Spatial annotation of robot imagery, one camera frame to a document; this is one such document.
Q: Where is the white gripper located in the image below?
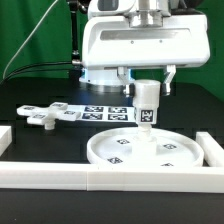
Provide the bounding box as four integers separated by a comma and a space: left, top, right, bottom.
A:
82, 14, 210, 97

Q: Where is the white round table top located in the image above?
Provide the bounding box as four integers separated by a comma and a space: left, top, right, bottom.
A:
87, 127, 204, 168

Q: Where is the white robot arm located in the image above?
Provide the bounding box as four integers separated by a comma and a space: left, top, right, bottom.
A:
80, 0, 210, 95

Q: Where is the white marker tag sheet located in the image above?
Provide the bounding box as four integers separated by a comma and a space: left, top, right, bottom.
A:
68, 105, 135, 123

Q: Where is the white right fence bar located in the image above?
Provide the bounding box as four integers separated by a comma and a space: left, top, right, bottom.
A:
196, 132, 224, 168

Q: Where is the white fence bar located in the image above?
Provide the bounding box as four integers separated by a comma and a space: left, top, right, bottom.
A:
0, 126, 12, 156
0, 162, 224, 193
196, 132, 224, 168

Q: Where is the white cross table base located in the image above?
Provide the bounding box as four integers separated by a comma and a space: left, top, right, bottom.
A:
17, 102, 81, 130

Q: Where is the white left fence bar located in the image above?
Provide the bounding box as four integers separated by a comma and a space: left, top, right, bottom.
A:
0, 126, 12, 156

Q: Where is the white front fence bar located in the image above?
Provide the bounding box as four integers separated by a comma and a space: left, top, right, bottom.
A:
0, 162, 224, 193

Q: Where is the black camera stand pole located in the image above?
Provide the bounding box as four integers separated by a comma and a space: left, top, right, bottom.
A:
66, 0, 91, 79

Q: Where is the grey cable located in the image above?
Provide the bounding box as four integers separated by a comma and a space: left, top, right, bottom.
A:
2, 0, 60, 80

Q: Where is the black cable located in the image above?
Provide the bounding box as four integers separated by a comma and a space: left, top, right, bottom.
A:
0, 60, 84, 84

